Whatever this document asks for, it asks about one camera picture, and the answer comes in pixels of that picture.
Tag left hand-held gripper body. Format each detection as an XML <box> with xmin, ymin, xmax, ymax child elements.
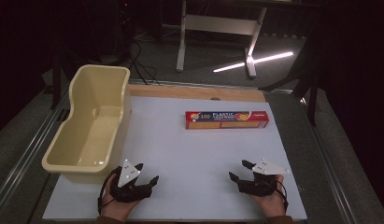
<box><xmin>109</xmin><ymin>159</ymin><xmax>154</xmax><ymax>204</ymax></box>

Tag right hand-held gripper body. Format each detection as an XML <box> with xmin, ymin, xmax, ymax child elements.
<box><xmin>236</xmin><ymin>158</ymin><xmax>291</xmax><ymax>198</ymax></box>

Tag red and blue plastic wrap box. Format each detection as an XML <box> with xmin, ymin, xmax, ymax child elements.
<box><xmin>184</xmin><ymin>110</ymin><xmax>270</xmax><ymax>131</ymax></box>

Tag cream plastic bin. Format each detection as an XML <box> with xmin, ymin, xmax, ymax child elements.
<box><xmin>41</xmin><ymin>64</ymin><xmax>132</xmax><ymax>185</ymax></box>

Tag person's right hand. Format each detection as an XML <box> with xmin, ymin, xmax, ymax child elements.
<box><xmin>248</xmin><ymin>174</ymin><xmax>289</xmax><ymax>218</ymax></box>

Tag person's left hand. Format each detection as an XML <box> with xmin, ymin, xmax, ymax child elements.
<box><xmin>100</xmin><ymin>173</ymin><xmax>145</xmax><ymax>222</ymax></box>

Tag wooden board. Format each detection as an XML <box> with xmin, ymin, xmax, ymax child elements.
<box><xmin>128</xmin><ymin>83</ymin><xmax>267</xmax><ymax>103</ymax></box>

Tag dark stand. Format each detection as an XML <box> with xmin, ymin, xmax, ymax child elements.
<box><xmin>50</xmin><ymin>49</ymin><xmax>63</xmax><ymax>110</ymax></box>
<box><xmin>258</xmin><ymin>31</ymin><xmax>321</xmax><ymax>127</ymax></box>

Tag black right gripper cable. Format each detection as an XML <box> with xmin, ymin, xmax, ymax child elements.
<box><xmin>267</xmin><ymin>178</ymin><xmax>290</xmax><ymax>214</ymax></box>

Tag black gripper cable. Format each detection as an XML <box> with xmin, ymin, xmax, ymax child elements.
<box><xmin>97</xmin><ymin>165</ymin><xmax>122</xmax><ymax>216</ymax></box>
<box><xmin>267</xmin><ymin>178</ymin><xmax>290</xmax><ymax>214</ymax></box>

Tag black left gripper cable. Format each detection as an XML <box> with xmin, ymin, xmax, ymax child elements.
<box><xmin>97</xmin><ymin>165</ymin><xmax>122</xmax><ymax>216</ymax></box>

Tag metal rail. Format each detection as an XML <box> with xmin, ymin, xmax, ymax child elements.
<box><xmin>0</xmin><ymin>87</ymin><xmax>71</xmax><ymax>218</ymax></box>
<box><xmin>299</xmin><ymin>96</ymin><xmax>360</xmax><ymax>224</ymax></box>

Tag black floor cables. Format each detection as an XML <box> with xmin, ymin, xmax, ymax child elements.
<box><xmin>118</xmin><ymin>6</ymin><xmax>162</xmax><ymax>86</ymax></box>

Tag white metal desk frame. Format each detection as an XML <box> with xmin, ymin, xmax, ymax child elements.
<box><xmin>176</xmin><ymin>0</ymin><xmax>269</xmax><ymax>79</ymax></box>

